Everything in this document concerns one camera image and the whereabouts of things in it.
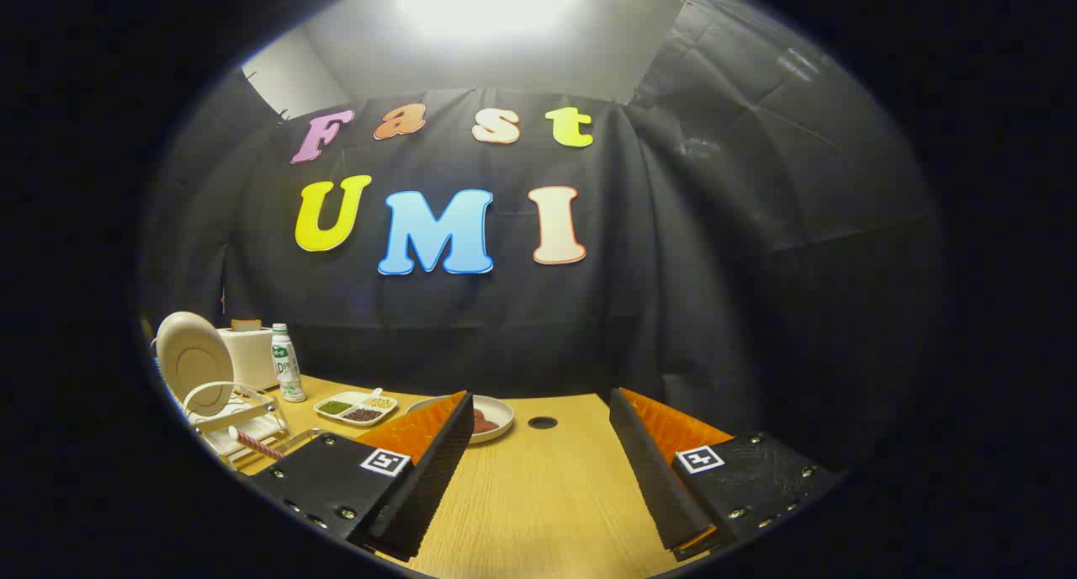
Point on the white green label bottle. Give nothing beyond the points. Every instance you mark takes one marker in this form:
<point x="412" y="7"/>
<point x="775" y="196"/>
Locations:
<point x="288" y="364"/>

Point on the white divided snack dish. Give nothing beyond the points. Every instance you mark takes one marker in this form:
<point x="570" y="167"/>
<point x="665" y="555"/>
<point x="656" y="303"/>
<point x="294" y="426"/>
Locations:
<point x="358" y="404"/>

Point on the white round plate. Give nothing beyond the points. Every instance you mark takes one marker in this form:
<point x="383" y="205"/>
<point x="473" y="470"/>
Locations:
<point x="195" y="360"/>

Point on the green mung beans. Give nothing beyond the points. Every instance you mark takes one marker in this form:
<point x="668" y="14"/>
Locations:
<point x="335" y="407"/>

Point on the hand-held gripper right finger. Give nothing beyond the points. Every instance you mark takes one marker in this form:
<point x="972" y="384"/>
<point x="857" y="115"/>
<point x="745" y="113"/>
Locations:
<point x="660" y="486"/>

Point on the white toaster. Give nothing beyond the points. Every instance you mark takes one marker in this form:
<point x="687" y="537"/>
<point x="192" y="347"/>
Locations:
<point x="252" y="360"/>

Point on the small beige sausage plate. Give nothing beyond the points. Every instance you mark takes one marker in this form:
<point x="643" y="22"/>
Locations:
<point x="502" y="412"/>

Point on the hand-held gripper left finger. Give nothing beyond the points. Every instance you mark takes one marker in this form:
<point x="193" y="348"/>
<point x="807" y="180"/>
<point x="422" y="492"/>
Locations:
<point x="425" y="486"/>

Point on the dark red beans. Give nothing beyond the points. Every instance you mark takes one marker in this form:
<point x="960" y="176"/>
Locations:
<point x="363" y="414"/>

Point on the toast bread slice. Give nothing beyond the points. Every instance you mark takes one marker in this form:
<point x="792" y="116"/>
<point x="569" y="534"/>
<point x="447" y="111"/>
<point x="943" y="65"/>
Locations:
<point x="246" y="324"/>

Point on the yellow soybeans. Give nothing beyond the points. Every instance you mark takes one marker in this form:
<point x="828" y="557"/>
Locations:
<point x="380" y="402"/>

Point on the black backdrop cloth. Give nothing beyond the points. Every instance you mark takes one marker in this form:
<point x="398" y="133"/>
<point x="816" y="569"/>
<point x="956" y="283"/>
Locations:
<point x="673" y="268"/>

